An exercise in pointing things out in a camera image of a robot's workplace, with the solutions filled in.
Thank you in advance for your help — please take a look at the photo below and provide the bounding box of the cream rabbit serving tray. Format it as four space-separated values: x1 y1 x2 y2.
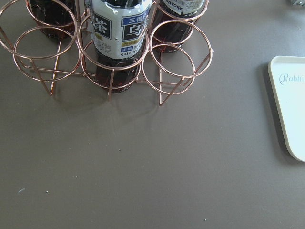
268 56 305 162

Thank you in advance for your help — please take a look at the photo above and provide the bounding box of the left tea bottle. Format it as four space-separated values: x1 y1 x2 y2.
26 0 77 39

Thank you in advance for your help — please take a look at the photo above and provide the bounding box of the front tea bottle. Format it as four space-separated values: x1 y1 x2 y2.
87 0 152 93

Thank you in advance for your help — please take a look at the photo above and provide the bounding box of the tea bottle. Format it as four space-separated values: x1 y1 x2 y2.
151 0 205 54
87 0 152 93
26 0 77 39

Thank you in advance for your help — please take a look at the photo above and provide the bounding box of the copper wire bottle rack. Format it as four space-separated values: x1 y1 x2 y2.
0 0 208 94

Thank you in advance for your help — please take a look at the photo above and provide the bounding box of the right tea bottle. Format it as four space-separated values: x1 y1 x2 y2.
151 0 205 54

